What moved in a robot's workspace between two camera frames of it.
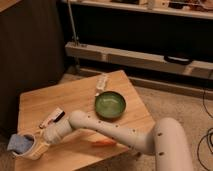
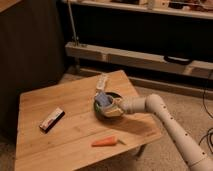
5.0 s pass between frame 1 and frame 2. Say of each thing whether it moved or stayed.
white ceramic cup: moved
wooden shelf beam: stayed
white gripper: moved
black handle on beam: stayed
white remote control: stayed
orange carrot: stayed
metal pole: stayed
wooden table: stayed
